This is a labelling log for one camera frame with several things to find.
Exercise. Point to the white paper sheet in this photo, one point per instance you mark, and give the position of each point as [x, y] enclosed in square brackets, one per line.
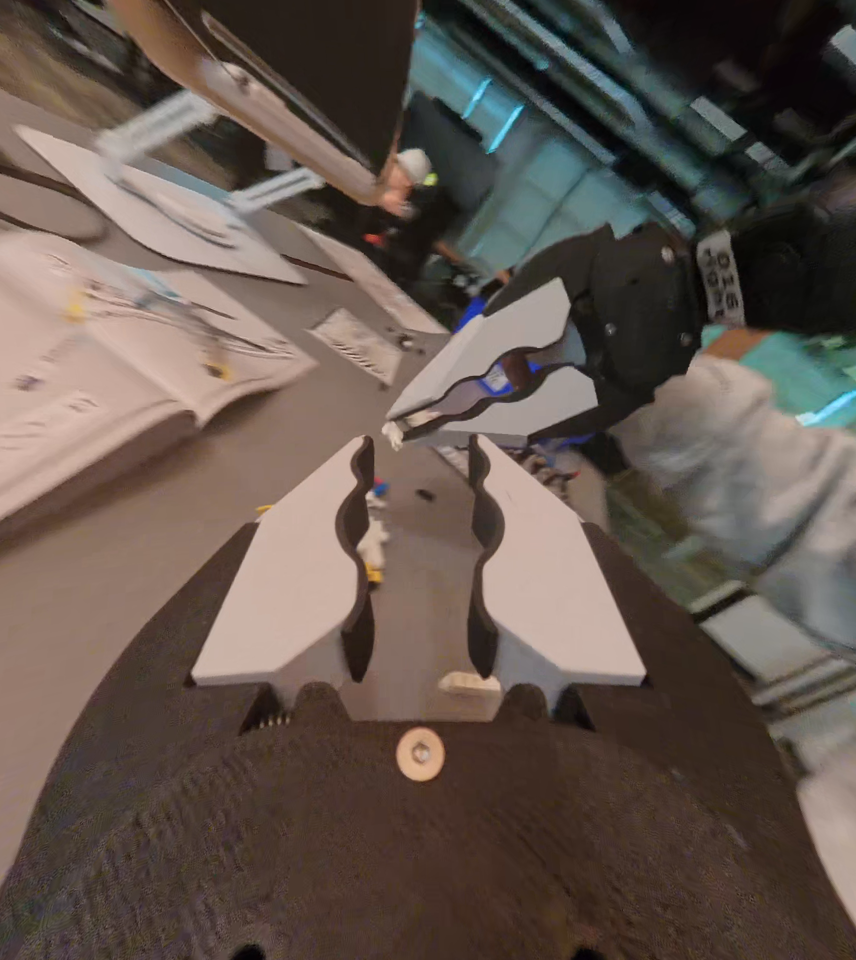
[383, 289]

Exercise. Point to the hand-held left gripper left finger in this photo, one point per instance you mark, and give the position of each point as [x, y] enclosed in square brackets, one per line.
[285, 592]

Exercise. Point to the person's right forearm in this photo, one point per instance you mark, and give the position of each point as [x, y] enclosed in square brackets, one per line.
[757, 465]

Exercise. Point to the lego aircraft model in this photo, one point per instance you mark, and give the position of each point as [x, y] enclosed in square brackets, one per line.
[374, 540]

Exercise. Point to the dark panel with tan edge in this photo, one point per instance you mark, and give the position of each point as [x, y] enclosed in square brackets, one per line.
[308, 60]

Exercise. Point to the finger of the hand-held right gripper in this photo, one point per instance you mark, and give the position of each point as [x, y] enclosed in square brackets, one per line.
[495, 337]
[540, 412]

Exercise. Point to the printed sticker sheet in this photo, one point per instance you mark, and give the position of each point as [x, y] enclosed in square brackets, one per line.
[356, 345]

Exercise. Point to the aluminium profile bar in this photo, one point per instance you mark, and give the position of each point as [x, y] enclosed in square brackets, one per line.
[274, 191]
[154, 127]

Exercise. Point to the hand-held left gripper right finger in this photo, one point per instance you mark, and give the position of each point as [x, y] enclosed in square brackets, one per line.
[555, 592]

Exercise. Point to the small white lego piece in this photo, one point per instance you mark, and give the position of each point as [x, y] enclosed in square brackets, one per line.
[394, 436]

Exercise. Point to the open instruction booklet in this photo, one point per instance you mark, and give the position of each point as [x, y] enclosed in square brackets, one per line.
[98, 375]

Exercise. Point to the white flat board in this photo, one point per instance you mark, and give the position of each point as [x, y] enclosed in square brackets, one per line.
[173, 217]

